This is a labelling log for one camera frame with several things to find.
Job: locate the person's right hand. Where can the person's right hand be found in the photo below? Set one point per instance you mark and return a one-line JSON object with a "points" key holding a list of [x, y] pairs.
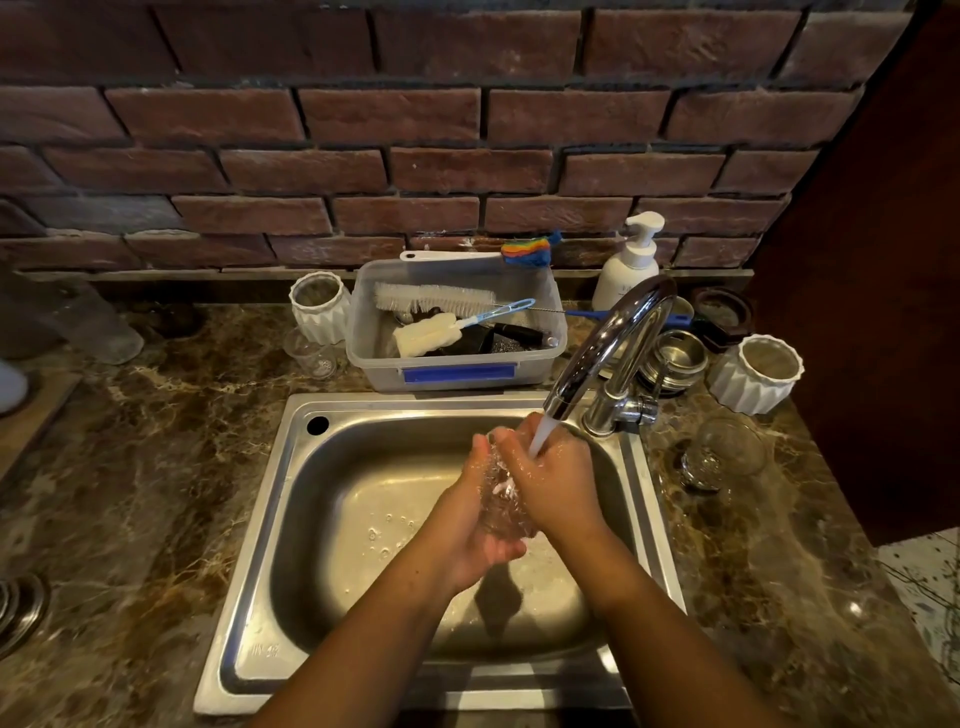
{"points": [[559, 484]]}

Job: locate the white ribbed cup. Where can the white ribbed cup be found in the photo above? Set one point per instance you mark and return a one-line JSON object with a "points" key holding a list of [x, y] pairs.
{"points": [[320, 306], [756, 373]]}

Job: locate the person's right fingers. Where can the person's right fingers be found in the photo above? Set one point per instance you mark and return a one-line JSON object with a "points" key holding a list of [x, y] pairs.
{"points": [[514, 448]]}

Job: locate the dark wooden cabinet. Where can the dark wooden cabinet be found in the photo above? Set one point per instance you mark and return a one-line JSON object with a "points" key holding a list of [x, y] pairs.
{"points": [[874, 262]]}

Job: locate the clear glass jar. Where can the clear glass jar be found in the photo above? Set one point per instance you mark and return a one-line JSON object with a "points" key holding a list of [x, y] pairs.
{"points": [[94, 326]]}

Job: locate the wooden board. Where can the wooden board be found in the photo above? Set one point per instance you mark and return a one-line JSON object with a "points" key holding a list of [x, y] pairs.
{"points": [[30, 420]]}

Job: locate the white bristle bottle brush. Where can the white bristle bottle brush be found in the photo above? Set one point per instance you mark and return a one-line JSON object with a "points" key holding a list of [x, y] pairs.
{"points": [[435, 298]]}

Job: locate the clear drinking glass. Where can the clear drinking glass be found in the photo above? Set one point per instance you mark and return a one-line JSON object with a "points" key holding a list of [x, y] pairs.
{"points": [[721, 451], [504, 504]]}

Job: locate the black scouring sponge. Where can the black scouring sponge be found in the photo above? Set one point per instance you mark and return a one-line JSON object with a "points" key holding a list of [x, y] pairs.
{"points": [[504, 339]]}

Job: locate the small clear glass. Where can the small clear glass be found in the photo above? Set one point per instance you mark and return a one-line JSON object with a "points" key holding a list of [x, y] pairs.
{"points": [[313, 358]]}

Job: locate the person's left forearm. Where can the person's left forearm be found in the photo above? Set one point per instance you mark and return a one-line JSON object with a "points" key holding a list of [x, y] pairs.
{"points": [[360, 652]]}

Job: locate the clear plastic container blue label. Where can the clear plastic container blue label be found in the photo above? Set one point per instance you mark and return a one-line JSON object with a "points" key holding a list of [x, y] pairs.
{"points": [[457, 360]]}

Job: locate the stack of steel bowls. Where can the stack of steel bowls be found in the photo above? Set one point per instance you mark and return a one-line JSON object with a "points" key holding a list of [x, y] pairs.
{"points": [[679, 361]]}

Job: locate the person's right forearm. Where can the person's right forearm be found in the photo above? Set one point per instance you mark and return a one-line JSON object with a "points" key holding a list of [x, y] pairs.
{"points": [[667, 645]]}

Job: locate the chrome faucet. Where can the chrome faucet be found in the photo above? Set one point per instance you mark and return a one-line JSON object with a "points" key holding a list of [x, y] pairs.
{"points": [[615, 352]]}

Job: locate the white pump bottle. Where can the white pump bottle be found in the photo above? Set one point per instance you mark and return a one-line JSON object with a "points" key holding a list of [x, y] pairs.
{"points": [[628, 270]]}

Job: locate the stainless steel sink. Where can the stainless steel sink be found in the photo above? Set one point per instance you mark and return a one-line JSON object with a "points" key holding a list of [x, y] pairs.
{"points": [[360, 525]]}

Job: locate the person's left hand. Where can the person's left hand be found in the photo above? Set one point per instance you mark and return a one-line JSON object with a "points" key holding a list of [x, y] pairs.
{"points": [[457, 529]]}

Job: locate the white rounded object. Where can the white rounded object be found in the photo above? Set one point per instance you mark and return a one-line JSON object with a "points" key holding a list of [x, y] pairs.
{"points": [[10, 386]]}

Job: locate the round metal object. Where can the round metal object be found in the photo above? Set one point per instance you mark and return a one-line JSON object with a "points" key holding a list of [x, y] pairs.
{"points": [[19, 609]]}

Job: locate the person's left thumb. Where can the person's left thumb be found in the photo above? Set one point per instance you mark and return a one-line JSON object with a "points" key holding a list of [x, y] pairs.
{"points": [[501, 551]]}

